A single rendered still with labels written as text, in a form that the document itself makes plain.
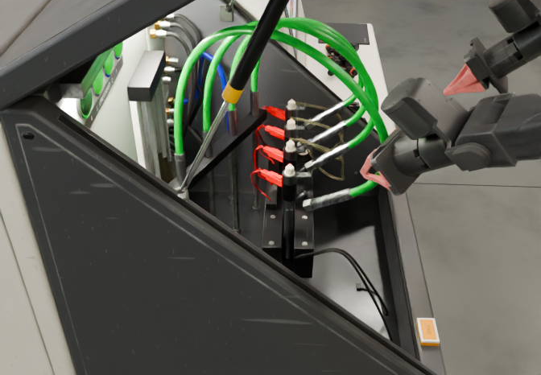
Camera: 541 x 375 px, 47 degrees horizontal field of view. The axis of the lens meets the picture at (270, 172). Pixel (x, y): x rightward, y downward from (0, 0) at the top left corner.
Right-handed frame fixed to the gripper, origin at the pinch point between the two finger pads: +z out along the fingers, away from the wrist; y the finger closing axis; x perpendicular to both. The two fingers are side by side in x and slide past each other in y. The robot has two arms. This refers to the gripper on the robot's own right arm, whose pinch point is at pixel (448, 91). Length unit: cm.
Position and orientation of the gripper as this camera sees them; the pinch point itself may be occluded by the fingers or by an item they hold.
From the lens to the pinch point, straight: 121.2
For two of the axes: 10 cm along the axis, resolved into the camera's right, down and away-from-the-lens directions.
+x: -2.9, 5.6, -7.7
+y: -6.6, -7.0, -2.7
